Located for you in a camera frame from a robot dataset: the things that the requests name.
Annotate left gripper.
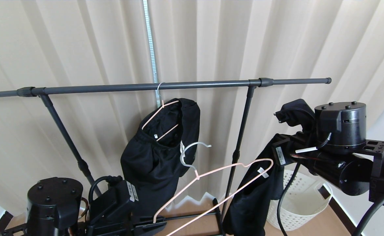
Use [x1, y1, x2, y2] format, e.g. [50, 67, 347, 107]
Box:
[86, 217, 167, 236]

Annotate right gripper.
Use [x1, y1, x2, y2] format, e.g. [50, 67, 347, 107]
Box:
[272, 134, 375, 197]

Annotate black drawstring shorts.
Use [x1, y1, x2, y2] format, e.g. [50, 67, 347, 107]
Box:
[120, 98, 201, 217]

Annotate pink clothes hanger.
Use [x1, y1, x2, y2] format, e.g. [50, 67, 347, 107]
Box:
[153, 142, 274, 236]
[142, 82, 180, 142]

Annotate black garment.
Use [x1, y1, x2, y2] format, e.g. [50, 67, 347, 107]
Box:
[223, 134, 285, 236]

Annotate white laundry basket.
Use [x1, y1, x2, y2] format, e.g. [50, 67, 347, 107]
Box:
[266, 169, 333, 231]

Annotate black clothes rack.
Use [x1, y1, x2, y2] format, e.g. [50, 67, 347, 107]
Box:
[0, 77, 332, 236]

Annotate beige curtain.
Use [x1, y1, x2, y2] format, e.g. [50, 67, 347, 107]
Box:
[0, 0, 384, 213]

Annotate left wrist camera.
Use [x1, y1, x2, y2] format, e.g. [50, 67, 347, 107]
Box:
[89, 180, 139, 226]

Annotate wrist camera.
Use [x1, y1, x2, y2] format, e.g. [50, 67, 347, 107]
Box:
[274, 99, 317, 133]
[89, 180, 139, 226]

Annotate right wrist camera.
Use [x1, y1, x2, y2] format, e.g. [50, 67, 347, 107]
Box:
[274, 99, 317, 133]

